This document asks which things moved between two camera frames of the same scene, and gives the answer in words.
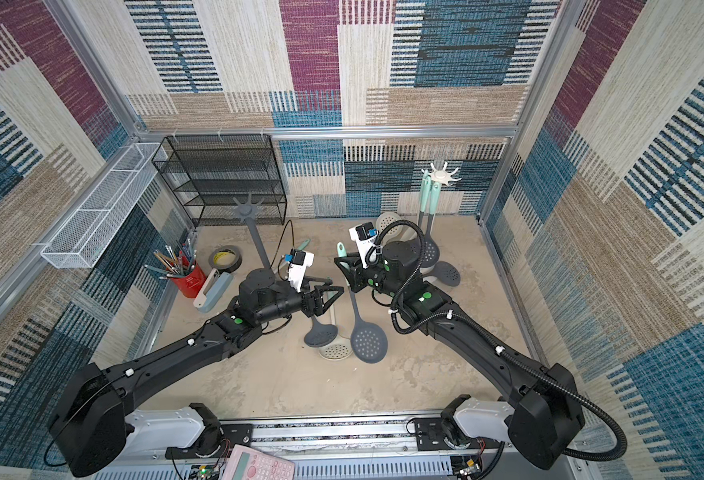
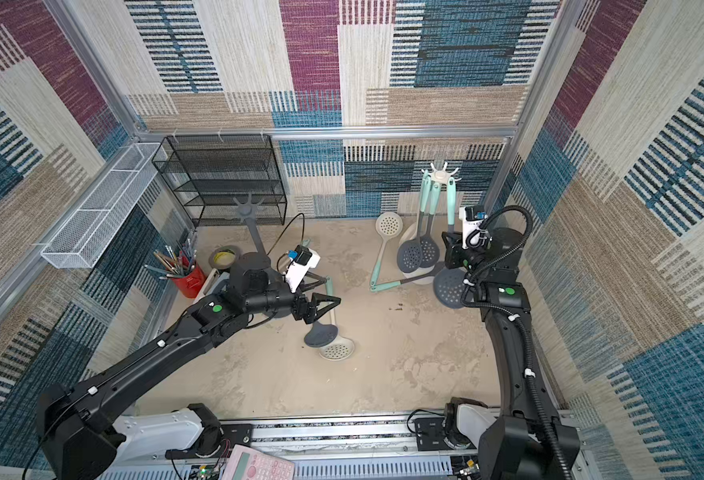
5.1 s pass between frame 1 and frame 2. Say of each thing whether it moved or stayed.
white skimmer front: stayed
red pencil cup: stayed
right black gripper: moved
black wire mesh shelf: stayed
